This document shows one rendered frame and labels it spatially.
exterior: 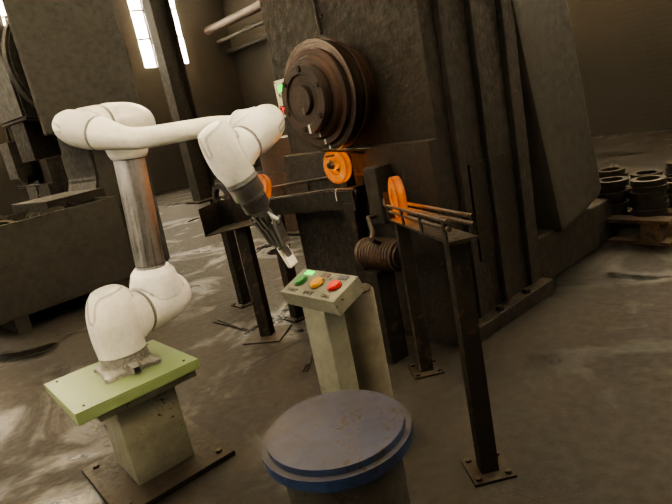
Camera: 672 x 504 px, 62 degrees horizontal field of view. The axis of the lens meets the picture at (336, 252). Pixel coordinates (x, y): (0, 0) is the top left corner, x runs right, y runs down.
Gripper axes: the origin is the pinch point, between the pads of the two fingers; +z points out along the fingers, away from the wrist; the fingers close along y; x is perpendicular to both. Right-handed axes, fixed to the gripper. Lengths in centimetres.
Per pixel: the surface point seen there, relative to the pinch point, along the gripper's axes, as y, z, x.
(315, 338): -5.4, 22.8, 9.0
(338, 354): -12.0, 27.7, 8.8
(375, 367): -8.4, 44.6, -1.4
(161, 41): 711, -58, -375
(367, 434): -51, 16, 32
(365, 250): 31, 37, -47
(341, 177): 58, 19, -73
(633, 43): 176, 199, -654
